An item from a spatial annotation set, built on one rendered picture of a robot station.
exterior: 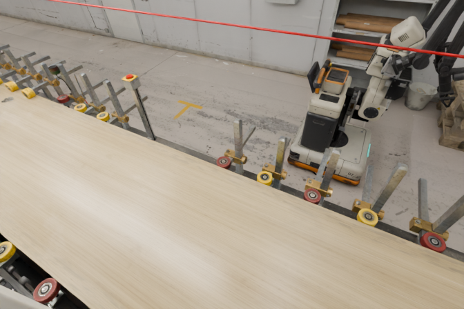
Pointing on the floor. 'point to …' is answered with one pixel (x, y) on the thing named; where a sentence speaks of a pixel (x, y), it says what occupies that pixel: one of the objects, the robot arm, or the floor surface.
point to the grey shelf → (382, 5)
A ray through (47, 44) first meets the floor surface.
